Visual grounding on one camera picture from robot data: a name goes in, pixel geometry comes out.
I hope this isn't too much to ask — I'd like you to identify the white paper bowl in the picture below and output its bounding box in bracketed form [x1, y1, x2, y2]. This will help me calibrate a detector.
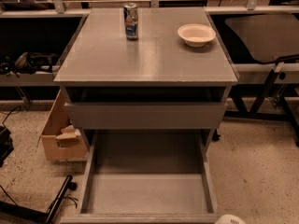
[178, 23, 216, 48]

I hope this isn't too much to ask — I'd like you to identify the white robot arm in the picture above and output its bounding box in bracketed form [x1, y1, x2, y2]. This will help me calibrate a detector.
[215, 215, 246, 224]

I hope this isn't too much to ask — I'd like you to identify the grey top drawer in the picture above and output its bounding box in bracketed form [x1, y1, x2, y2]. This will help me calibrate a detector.
[64, 103, 226, 130]

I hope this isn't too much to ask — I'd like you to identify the black headset on shelf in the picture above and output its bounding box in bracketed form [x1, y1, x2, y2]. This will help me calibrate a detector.
[0, 52, 59, 75]

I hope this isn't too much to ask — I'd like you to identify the grey drawer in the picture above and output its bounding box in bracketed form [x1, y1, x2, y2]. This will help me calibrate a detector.
[64, 103, 226, 130]
[61, 131, 218, 224]

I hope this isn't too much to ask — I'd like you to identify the dark office chair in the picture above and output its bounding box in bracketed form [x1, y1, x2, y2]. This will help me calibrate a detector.
[224, 12, 299, 147]

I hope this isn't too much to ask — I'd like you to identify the black device on floor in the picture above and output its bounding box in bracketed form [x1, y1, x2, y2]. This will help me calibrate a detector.
[0, 126, 14, 167]

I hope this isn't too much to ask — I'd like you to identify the black floor cable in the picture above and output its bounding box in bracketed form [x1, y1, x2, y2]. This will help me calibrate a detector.
[1, 105, 22, 128]

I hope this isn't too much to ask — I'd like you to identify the cardboard box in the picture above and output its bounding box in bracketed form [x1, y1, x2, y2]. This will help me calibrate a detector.
[41, 91, 89, 161]

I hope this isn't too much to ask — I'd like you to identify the blue soda can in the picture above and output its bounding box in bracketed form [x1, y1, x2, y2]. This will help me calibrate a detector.
[123, 3, 138, 40]

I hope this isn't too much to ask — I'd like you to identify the grey drawer cabinet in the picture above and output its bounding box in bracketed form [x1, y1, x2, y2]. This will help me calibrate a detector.
[55, 7, 237, 144]

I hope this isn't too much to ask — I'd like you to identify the black chair base leg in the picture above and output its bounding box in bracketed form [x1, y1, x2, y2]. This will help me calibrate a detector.
[0, 175, 78, 224]

